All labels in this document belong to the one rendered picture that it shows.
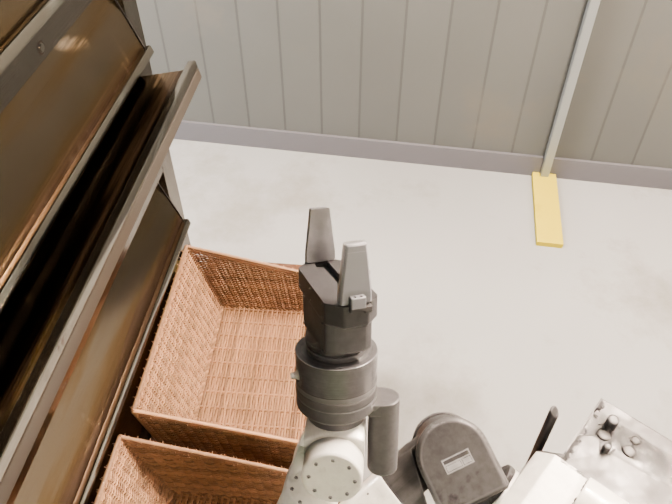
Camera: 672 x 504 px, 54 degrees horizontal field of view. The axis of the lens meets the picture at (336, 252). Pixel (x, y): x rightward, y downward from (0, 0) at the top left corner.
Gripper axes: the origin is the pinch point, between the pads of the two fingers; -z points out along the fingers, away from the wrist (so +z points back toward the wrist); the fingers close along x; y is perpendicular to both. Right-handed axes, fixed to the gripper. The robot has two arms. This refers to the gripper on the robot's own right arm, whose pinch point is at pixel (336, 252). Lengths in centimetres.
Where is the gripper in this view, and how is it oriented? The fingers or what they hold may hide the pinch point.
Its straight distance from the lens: 65.6
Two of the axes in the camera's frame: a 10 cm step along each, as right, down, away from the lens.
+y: -9.5, 1.2, -3.0
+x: 3.2, 3.5, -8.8
